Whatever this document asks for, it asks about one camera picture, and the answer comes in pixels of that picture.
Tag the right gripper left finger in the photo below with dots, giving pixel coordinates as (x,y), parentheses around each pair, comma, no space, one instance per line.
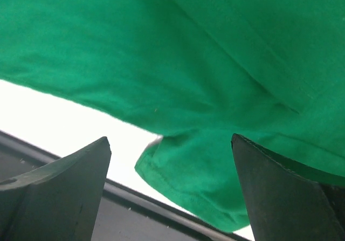
(58,201)

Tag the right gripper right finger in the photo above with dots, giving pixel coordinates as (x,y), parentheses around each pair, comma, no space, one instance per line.
(285,199)

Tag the green t shirt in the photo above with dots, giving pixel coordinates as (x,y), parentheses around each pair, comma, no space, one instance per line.
(195,72)

